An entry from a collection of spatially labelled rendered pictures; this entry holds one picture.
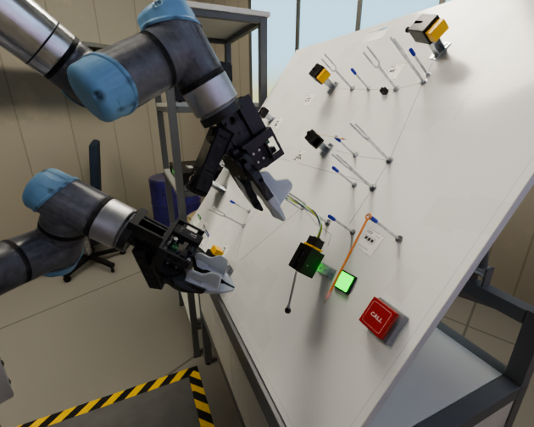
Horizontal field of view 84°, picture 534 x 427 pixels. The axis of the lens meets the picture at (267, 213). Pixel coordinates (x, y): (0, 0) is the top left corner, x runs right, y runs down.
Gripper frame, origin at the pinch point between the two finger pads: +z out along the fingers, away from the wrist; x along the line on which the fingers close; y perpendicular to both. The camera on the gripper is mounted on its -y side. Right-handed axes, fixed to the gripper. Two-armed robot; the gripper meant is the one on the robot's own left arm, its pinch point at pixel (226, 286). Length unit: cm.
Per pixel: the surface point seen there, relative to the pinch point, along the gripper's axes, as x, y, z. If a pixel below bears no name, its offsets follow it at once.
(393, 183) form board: 26.1, 23.0, 21.1
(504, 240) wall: 147, -22, 183
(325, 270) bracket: 11.8, 4.5, 18.5
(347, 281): 8.1, 8.5, 21.0
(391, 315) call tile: -1.7, 17.0, 23.1
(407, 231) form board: 14.1, 22.0, 24.0
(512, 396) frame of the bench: 6, 3, 75
